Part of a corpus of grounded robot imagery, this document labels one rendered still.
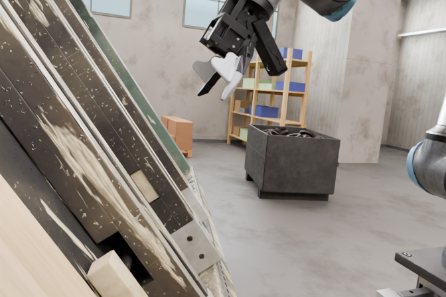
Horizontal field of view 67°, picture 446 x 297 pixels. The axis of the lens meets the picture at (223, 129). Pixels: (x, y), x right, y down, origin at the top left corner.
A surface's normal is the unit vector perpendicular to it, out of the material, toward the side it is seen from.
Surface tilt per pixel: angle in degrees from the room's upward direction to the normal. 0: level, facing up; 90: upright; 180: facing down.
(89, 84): 90
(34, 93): 90
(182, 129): 90
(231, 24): 90
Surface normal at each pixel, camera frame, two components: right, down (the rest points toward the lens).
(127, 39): 0.34, 0.15
